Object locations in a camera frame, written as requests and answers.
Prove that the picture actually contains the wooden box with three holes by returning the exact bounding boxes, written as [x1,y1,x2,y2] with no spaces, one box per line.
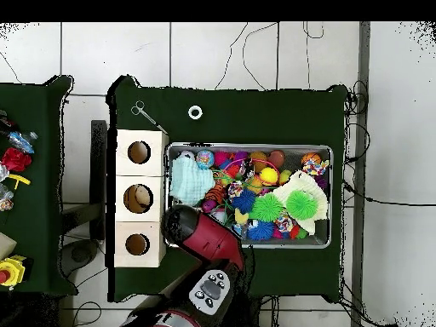
[114,129,170,268]

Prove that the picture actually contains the tiger striped plush toy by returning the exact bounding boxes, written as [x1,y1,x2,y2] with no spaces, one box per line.
[204,183,227,204]

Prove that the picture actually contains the globe print ball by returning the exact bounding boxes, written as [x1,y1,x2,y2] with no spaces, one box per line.
[195,150,215,169]

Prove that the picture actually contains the light blue muslin cloth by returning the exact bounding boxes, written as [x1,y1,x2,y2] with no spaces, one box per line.
[169,157,216,207]

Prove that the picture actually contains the blue spiky ball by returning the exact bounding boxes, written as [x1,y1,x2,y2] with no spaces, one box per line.
[231,188,256,214]

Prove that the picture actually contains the yellow smiley ball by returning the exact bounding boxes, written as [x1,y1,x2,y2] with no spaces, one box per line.
[259,167,279,186]

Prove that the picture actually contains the small green spiky toy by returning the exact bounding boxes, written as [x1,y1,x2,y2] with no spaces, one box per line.
[250,192,284,223]

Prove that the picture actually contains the dark green tablecloth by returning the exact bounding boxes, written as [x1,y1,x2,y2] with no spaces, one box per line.
[0,75,77,296]
[106,75,348,303]

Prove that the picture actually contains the large green spiky toy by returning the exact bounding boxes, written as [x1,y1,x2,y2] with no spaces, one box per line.
[284,189,318,221]

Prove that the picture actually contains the cream knitted cloth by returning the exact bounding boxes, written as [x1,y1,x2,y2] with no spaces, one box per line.
[272,169,330,236]

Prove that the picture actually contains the orange basketball toy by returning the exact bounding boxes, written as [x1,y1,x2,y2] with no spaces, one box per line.
[301,152,322,166]

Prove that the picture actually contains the silver scissors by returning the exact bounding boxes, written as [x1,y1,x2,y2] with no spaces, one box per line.
[130,100,169,135]

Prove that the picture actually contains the colourful spotted cloth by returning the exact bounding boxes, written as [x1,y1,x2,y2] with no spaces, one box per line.
[301,158,330,177]

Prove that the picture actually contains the black upright panel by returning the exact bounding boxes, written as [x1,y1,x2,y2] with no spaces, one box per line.
[89,119,108,239]

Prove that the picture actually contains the yellow plastic piece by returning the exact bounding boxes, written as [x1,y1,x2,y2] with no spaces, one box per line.
[8,173,32,191]

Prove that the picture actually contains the blue and clear packet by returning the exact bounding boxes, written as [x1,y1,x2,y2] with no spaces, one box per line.
[8,130,38,154]

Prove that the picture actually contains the red crumpled item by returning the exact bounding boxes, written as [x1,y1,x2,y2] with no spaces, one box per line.
[1,146,32,172]

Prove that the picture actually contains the clear plastic packet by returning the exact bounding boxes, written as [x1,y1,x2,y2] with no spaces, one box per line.
[0,183,14,212]

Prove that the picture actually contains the beige box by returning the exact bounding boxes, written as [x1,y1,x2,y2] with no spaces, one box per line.
[0,232,17,261]

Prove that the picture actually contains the yellow emergency stop button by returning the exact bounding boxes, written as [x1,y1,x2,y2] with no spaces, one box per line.
[0,255,27,290]

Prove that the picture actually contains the wire mesh bin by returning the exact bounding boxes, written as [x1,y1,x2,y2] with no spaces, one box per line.
[164,142,334,249]

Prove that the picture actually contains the thin black cable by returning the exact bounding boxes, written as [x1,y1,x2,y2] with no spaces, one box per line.
[241,21,279,91]
[342,182,436,208]
[214,21,250,90]

